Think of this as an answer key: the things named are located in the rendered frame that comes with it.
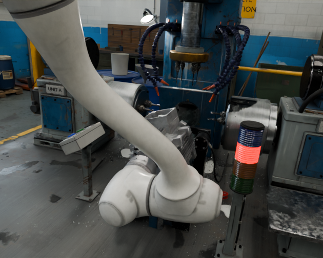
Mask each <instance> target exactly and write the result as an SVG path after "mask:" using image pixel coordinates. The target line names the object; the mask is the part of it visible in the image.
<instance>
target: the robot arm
mask: <svg viewBox="0 0 323 258"><path fill-rule="evenodd" d="M2 2H3V3H4V5H5V6H6V8H7V10H8V11H9V13H10V14H11V16H12V17H13V19H14V20H15V22H16V23H17V24H18V26H19V27H20V28H21V29H22V31H23V32H24V33H25V34H26V36H27V37H28V38H29V39H30V41H31V42H32V44H33V45H34V46H35V48H36V49H37V50H38V52H39V53H40V55H41V56H42V58H43V59H44V60H45V62H46V63H47V65H48V66H49V68H50V69H51V70H52V72H53V73H54V75H55V76H56V77H57V79H58V80H59V81H60V82H61V84H62V85H63V86H64V87H65V89H66V90H67V91H68V92H69V93H70V94H71V95H72V96H73V97H74V98H75V99H76V100H77V101H78V102H79V103H80V104H81V105H82V106H83V107H84V108H86V109H87V110H88V111H89V112H90V113H91V114H93V115H94V116H95V117H97V118H98V119H99V120H101V121H102V122H103V123H104V124H106V125H107V126H108V127H110V128H111V129H113V130H114V131H115V132H117V133H118V134H119V135H121V136H122V137H123V138H125V139H126V140H127V141H129V142H130V143H131V144H132V145H134V146H135V147H134V154H135V155H136V156H134V157H132V158H131V159H130V161H129V162H128V163H127V165H126V166H125V167H124V168H123V169H122V170H120V171H119V172H118V173H117V174H116V175H115V176H114V177H113V178H112V179H111V180H110V182H109V183H108V185H107V186H106V188H105V190H104V192H103V194H102V196H101V198H100V201H99V204H98V205H99V211H100V215H101V216H102V218H103V219H104V220H105V221H106V222H107V223H108V224H109V225H111V226H114V227H122V226H124V225H126V224H128V223H130V222H132V221H133V220H134V219H135V218H139V217H144V216H153V217H158V218H161V219H164V220H169V221H174V222H181V223H192V224H197V223H206V222H210V221H213V220H214V219H215V218H217V217H218V216H219V215H220V209H221V203H222V198H223V191H222V190H221V189H220V186H219V185H218V184H216V183H215V182H213V181H212V180H210V179H207V178H203V177H202V175H200V174H199V173H198V171H197V170H196V169H195V168H194V167H192V166H190V165H188V164H187V163H186V161H185V159H184V158H183V156H182V154H181V153H180V151H179V150H178V149H177V148H176V146H175V145H174V144H173V143H172V142H171V141H170V140H169V139H168V138H167V137H166V136H164V135H163V134H162V133H161V132H160V131H159V130H158V129H157V128H156V127H154V126H153V125H152V124H151V123H150V122H149V121H148V120H147V119H145V118H144V117H143V116H142V115H141V114H140V113H139V112H138V111H136V110H135V109H134V108H133V107H132V106H131V105H130V104H129V103H127V102H126V101H125V100H124V99H122V98H121V97H120V95H118V94H117V93H116V92H115V91H114V90H113V89H111V88H110V87H109V86H108V85H107V84H106V83H105V81H104V80H103V79H102V78H101V77H100V75H99V74H98V73H97V71H96V69H95V68H94V66H93V64H92V62H91V60H90V57H89V54H88V51H87V47H86V42H85V38H84V33H83V28H82V23H81V19H80V13H79V7H78V1H77V0H2ZM158 167H159V168H160V170H161V172H160V173H159V174H158V175H157V169H158Z"/></svg>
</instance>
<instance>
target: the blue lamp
mask: <svg viewBox="0 0 323 258"><path fill-rule="evenodd" d="M264 130H265V129H263V130H261V131H252V130H248V129H245V128H243V127H242V126H241V125H240V128H239V135H238V141H237V142H238V143H239V144H241V145H243V146H246V147H253V148H255V147H260V146H261V144H262V139H263V134H264Z"/></svg>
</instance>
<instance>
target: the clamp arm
mask: <svg viewBox="0 0 323 258"><path fill-rule="evenodd" d="M190 129H191V131H192V134H194V135H197V133H198V132H199V131H202V130H204V131H208V132H209V133H210V135H211V129H207V128H200V127H193V126H190Z"/></svg>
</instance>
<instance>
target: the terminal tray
mask: <svg viewBox="0 0 323 258"><path fill-rule="evenodd" d="M144 118H145V119H147V120H148V121H149V122H150V123H151V124H152V125H153V126H154V127H156V128H161V129H162V128H163V129H165V128H166V131H167V133H169V134H173V133H174V132H175V130H176V129H177V128H178V127H179V118H178V114H177V110H176V108H175V107H174V108H171V109H165V110H159V111H155V112H151V113H150V114H149V115H147V116H146V117H144Z"/></svg>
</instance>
